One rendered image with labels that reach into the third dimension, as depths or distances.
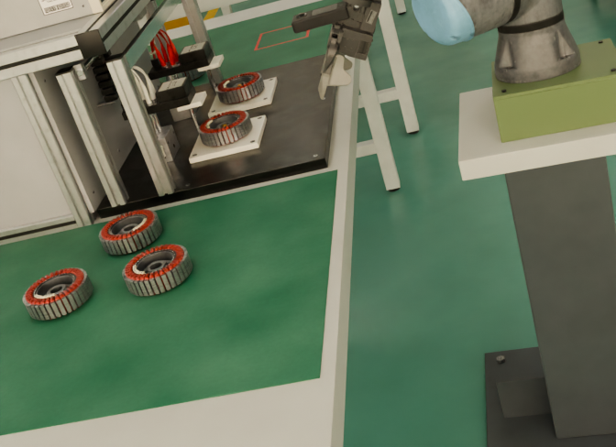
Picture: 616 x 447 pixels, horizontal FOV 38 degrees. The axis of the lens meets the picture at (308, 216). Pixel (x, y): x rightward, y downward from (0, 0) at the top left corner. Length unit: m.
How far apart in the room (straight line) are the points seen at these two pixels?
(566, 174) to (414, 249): 1.21
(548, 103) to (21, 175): 1.00
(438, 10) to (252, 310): 0.58
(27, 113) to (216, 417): 0.80
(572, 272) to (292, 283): 0.65
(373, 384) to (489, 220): 0.81
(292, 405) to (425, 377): 1.21
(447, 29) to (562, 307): 0.63
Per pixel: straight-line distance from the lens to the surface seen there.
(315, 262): 1.38
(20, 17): 1.83
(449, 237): 2.85
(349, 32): 1.76
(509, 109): 1.59
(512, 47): 1.62
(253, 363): 1.21
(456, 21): 1.49
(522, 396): 2.08
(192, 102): 1.86
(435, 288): 2.62
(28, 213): 1.85
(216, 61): 2.08
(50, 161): 1.77
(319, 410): 1.10
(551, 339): 1.88
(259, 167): 1.73
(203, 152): 1.86
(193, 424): 1.16
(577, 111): 1.60
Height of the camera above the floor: 1.43
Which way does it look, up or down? 26 degrees down
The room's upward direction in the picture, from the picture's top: 18 degrees counter-clockwise
